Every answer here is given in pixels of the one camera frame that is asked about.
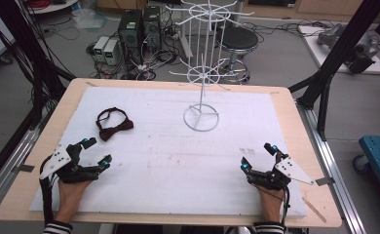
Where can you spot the person's striped sleeve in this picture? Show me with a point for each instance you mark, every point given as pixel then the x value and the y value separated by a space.
pixel 270 228
pixel 58 228

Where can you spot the white floor board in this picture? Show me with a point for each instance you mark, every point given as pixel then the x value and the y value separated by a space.
pixel 311 42

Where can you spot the person's right striped sleeve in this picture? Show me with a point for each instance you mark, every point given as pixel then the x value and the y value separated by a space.
pixel 270 228

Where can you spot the round white table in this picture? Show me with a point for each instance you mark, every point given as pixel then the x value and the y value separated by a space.
pixel 48 6

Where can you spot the black frame post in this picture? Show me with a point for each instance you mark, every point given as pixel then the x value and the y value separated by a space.
pixel 22 42
pixel 344 48

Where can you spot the person's left hand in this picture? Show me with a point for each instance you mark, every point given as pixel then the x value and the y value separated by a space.
pixel 68 198

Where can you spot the white power supply box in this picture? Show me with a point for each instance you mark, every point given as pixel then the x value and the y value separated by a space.
pixel 100 47
pixel 111 52

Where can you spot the grey tape strip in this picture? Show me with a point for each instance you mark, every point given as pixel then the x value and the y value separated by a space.
pixel 24 168
pixel 325 181

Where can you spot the blue cart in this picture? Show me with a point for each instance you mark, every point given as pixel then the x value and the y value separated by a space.
pixel 379 162

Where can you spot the aluminium frame rail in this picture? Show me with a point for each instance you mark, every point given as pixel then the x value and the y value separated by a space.
pixel 331 162
pixel 3 185

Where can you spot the grey robot device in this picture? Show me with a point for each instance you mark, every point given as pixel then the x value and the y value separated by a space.
pixel 361 52

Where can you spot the thin wooden stick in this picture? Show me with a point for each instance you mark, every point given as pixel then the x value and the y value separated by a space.
pixel 314 209

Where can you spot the black computer tower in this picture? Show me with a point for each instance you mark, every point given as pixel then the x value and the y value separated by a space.
pixel 152 27
pixel 130 35

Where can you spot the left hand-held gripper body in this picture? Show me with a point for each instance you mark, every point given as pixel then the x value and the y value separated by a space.
pixel 68 170

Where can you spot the dark red bow tie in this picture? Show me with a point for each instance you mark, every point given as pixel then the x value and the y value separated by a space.
pixel 115 130

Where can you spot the black round stool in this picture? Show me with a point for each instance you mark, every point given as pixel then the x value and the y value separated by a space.
pixel 238 39

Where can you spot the white foam mat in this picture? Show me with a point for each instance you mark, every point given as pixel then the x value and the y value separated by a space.
pixel 178 175

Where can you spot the person's right hand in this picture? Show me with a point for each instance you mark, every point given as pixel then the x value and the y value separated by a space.
pixel 272 203

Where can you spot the clear plastic bag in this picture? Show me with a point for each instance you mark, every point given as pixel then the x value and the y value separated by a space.
pixel 89 18

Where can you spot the person's left striped sleeve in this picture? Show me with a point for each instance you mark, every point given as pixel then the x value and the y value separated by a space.
pixel 58 228

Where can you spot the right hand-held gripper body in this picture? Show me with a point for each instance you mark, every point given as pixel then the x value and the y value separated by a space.
pixel 275 178

